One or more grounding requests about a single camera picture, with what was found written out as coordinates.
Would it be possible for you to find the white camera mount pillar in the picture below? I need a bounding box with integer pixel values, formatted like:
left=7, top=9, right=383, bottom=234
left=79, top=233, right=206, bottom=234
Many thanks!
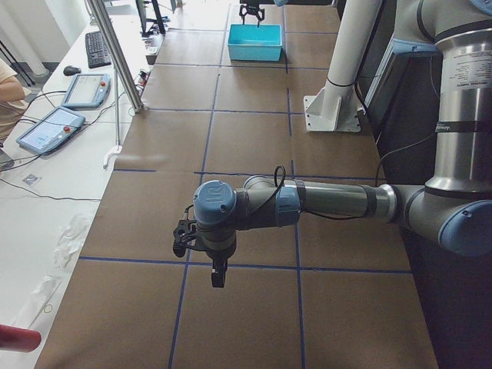
left=304, top=0, right=382, bottom=133

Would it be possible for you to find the near teach pendant tablet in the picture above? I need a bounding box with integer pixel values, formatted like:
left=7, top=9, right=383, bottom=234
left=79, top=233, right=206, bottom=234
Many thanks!
left=16, top=106, right=85, bottom=155

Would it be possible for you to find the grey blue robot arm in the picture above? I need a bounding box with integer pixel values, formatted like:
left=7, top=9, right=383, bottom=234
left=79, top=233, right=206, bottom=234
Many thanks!
left=173, top=1, right=491, bottom=288
left=239, top=0, right=288, bottom=27

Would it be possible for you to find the red cylinder object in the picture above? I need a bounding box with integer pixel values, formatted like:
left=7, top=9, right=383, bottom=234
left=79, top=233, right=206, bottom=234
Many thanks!
left=0, top=324, right=42, bottom=352

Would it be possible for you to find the black keyboard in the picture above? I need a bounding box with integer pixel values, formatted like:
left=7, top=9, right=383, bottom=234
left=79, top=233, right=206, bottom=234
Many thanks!
left=85, top=31, right=111, bottom=68

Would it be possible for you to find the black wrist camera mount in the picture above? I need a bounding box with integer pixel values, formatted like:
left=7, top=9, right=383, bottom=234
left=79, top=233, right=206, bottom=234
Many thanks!
left=172, top=204, right=197, bottom=258

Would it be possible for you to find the crumpled white plastic wrap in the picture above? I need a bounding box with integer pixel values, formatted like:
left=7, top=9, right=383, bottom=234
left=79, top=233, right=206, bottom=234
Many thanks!
left=53, top=213, right=93, bottom=269

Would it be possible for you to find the aluminium frame post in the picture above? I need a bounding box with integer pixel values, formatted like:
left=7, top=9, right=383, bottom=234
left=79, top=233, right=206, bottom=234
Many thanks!
left=87, top=1, right=148, bottom=114

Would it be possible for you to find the teach pendant tablet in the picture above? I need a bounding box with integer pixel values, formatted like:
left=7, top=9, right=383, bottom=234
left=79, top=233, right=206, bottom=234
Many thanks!
left=16, top=106, right=85, bottom=155
left=61, top=74, right=111, bottom=110

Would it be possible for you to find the turquoise plastic bin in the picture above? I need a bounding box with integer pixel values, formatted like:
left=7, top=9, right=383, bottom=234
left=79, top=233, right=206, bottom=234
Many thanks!
left=228, top=24, right=283, bottom=62

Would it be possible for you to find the far teach pendant tablet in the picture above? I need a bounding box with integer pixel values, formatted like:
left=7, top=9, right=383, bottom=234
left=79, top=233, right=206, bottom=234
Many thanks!
left=61, top=74, right=111, bottom=110

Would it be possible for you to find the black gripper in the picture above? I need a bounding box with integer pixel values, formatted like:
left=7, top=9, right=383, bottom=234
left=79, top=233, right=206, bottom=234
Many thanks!
left=201, top=230, right=237, bottom=288
left=239, top=0, right=264, bottom=27

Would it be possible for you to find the black computer mouse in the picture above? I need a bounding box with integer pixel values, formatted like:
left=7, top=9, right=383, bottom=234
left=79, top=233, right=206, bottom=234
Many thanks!
left=63, top=65, right=81, bottom=76

